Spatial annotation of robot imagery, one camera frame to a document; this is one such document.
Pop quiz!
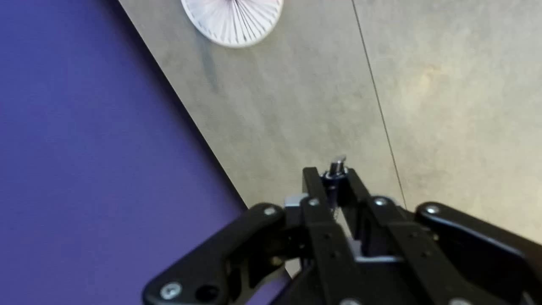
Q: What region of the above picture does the white ribbed round coaster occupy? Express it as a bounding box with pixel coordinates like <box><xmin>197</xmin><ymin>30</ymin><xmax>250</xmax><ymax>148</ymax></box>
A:
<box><xmin>181</xmin><ymin>0</ymin><xmax>284</xmax><ymax>48</ymax></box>

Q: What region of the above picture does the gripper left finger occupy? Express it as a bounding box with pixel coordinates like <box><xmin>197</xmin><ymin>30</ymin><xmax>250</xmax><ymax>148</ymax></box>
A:
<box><xmin>142</xmin><ymin>167</ymin><xmax>360</xmax><ymax>305</ymax></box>

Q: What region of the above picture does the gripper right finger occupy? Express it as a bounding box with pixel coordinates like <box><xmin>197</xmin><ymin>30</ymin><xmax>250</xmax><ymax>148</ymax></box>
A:
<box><xmin>341</xmin><ymin>169</ymin><xmax>542</xmax><ymax>305</ymax></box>

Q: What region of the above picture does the black and silver pen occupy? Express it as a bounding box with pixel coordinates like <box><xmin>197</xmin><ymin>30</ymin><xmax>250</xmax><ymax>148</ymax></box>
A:
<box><xmin>321</xmin><ymin>156</ymin><xmax>349</xmax><ymax>209</ymax></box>

